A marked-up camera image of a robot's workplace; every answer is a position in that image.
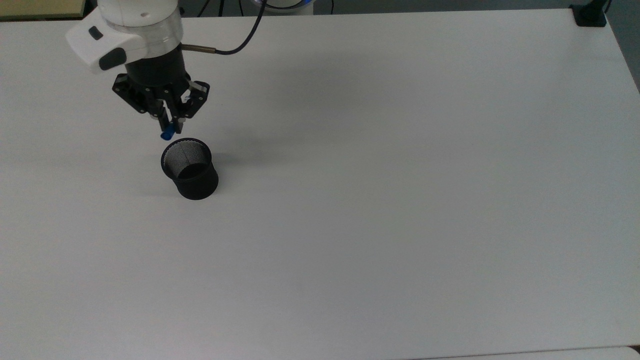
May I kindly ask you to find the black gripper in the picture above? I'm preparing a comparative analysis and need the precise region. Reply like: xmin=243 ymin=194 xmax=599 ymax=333
xmin=111 ymin=46 xmax=211 ymax=134

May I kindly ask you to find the black mesh pen cup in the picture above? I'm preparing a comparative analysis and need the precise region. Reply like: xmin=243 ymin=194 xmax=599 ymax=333
xmin=160 ymin=138 xmax=220 ymax=201

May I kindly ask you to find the yellow wooden board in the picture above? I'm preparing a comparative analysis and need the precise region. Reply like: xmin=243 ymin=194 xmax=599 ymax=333
xmin=0 ymin=0 xmax=87 ymax=21

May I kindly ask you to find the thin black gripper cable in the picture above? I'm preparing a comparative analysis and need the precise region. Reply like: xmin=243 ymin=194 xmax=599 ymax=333
xmin=181 ymin=0 xmax=268 ymax=56

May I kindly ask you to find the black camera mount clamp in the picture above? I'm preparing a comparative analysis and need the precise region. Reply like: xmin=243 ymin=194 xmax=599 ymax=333
xmin=570 ymin=0 xmax=610 ymax=28

